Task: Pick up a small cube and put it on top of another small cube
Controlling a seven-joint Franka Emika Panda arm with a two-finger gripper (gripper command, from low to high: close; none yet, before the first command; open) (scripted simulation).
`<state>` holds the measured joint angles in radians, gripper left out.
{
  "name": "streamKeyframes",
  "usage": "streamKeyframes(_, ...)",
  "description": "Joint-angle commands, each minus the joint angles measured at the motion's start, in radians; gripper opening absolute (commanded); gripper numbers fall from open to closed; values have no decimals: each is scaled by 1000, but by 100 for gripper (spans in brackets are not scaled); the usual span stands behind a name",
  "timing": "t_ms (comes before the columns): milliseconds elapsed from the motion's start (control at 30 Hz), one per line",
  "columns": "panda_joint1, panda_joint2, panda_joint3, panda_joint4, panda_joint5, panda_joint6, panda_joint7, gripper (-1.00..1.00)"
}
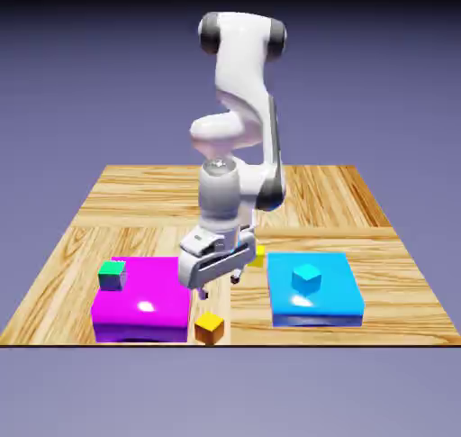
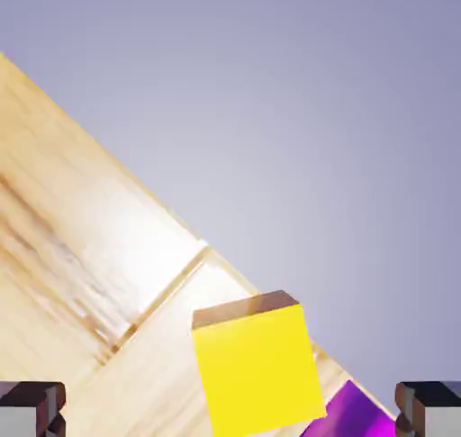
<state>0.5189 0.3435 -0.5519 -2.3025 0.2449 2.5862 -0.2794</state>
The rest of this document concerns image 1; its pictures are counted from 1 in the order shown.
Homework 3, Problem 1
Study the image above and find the small cyan cube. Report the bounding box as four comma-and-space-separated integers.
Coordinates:
290, 262, 322, 296

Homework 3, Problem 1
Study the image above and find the small yellow cube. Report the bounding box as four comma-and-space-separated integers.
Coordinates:
247, 244, 267, 268

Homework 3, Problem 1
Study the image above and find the small orange cube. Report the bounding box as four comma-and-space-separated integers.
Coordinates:
194, 311, 225, 347

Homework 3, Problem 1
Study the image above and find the large magenta box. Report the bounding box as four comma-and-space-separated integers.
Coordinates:
90, 255, 192, 344

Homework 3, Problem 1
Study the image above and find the small green cube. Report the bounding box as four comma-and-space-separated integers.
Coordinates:
97, 259, 128, 293

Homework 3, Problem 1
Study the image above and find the large blue box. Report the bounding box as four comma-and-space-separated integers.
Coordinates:
267, 251, 366, 328

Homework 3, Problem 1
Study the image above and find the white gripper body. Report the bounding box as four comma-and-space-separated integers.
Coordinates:
177, 232, 258, 291

